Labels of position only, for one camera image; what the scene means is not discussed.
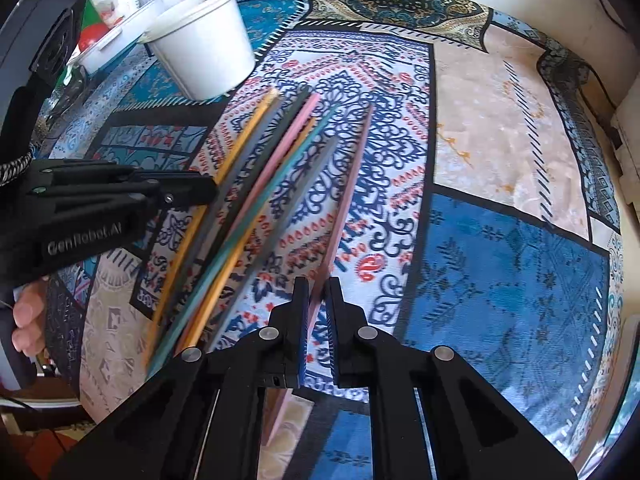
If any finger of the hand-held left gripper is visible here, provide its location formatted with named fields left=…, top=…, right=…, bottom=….
left=30, top=159, right=221, bottom=208

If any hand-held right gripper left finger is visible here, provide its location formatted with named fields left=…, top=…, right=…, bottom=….
left=47, top=276, right=311, bottom=480

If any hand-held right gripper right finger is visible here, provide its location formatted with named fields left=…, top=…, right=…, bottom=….
left=324, top=276, right=593, bottom=480

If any yellow chopstick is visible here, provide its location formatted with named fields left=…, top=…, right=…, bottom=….
left=180, top=117, right=318, bottom=352
left=146, top=87, right=281, bottom=342

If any grey chopstick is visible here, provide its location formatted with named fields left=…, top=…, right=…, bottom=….
left=170, top=94, right=293, bottom=311
left=205, top=136, right=343, bottom=353

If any pink chopstick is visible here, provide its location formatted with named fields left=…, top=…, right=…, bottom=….
left=265, top=106, right=376, bottom=446
left=200, top=92, right=322, bottom=301

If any dark green chopstick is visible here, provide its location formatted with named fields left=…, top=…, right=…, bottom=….
left=190, top=87, right=313, bottom=291

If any white cup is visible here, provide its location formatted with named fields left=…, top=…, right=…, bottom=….
left=137, top=0, right=258, bottom=102

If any person's left hand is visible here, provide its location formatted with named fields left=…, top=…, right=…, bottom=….
left=11, top=280, right=48, bottom=356

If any white round tub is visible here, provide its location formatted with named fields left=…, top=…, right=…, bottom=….
left=67, top=0, right=161, bottom=75

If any patterned table mat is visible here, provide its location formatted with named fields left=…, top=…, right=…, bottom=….
left=40, top=0, right=626, bottom=480

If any braided cable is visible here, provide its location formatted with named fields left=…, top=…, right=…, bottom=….
left=0, top=156, right=35, bottom=187

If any black cable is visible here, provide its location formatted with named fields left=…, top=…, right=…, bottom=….
left=592, top=0, right=623, bottom=148

